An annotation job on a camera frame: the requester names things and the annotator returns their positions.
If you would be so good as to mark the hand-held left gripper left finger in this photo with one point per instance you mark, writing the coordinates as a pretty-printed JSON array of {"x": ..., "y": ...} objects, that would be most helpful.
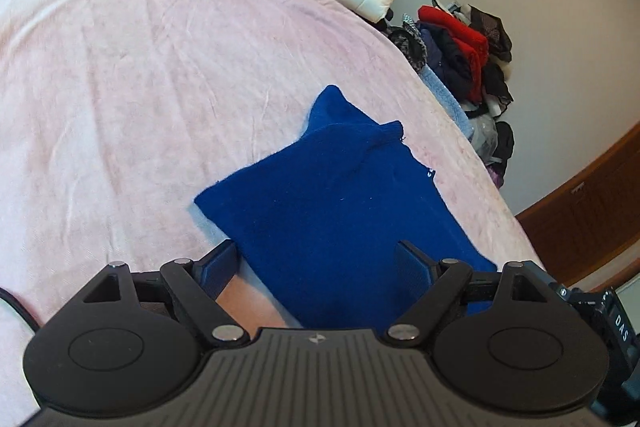
[{"x": 216, "y": 268}]

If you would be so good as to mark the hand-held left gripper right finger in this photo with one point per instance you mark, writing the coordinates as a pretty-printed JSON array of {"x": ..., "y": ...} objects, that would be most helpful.
[{"x": 413, "y": 272}]

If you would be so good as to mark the blue knit garment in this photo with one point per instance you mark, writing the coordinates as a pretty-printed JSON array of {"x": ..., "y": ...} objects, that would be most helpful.
[{"x": 330, "y": 217}]

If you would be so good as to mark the wooden cabinet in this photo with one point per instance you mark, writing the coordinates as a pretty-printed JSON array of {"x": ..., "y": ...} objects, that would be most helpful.
[{"x": 595, "y": 212}]

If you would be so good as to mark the clear plastic bag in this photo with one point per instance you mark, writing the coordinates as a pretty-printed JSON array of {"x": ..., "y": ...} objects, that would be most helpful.
[{"x": 485, "y": 134}]

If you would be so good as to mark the light blue fleece cloth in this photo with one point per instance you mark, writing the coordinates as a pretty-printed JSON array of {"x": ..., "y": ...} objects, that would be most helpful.
[{"x": 445, "y": 102}]

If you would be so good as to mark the pink bed sheet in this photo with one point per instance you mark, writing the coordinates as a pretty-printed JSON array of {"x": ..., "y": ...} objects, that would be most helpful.
[{"x": 150, "y": 82}]

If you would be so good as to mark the navy garment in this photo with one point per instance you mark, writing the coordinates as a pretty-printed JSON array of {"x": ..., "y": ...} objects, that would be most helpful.
[{"x": 440, "y": 52}]

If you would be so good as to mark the black and white fuzzy garment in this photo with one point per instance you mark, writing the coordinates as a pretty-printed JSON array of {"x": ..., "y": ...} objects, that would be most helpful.
[{"x": 407, "y": 42}]

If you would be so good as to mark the red knit garment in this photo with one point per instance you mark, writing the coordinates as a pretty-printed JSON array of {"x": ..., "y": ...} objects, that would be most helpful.
[{"x": 460, "y": 37}]

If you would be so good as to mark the black sheer garment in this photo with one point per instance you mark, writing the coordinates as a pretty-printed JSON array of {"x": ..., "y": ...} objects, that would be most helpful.
[{"x": 492, "y": 32}]

